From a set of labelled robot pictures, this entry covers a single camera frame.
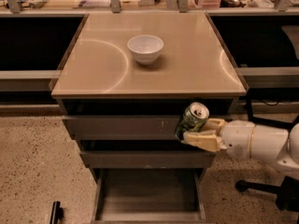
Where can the white ceramic bowl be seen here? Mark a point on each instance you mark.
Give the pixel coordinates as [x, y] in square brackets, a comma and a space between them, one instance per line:
[146, 49]

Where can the black object on floor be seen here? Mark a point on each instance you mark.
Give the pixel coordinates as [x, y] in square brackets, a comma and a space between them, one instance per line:
[57, 213]

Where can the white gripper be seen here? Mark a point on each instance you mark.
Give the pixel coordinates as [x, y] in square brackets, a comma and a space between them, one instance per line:
[237, 138]

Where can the black office chair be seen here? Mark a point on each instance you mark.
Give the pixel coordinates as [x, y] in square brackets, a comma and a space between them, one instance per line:
[287, 193]

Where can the grey drawer cabinet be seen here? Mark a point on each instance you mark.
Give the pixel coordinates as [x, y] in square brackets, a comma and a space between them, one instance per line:
[100, 76]

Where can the grey drawer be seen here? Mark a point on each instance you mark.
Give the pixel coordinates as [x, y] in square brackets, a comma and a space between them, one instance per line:
[147, 159]
[127, 127]

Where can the middle grey drawer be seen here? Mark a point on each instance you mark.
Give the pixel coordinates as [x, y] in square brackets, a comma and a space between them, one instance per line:
[147, 159]

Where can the top grey drawer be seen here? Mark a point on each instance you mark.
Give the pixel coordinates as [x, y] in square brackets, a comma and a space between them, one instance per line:
[127, 127]

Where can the black table leg with caster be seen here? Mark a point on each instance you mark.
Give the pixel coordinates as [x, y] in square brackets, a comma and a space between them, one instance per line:
[267, 122]

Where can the open bottom drawer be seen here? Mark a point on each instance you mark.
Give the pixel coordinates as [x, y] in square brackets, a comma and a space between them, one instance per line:
[148, 196]

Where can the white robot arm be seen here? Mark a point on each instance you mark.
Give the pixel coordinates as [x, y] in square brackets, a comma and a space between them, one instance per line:
[276, 147]

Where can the green soda can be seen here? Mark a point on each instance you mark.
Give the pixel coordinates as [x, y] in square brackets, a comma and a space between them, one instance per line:
[193, 119]

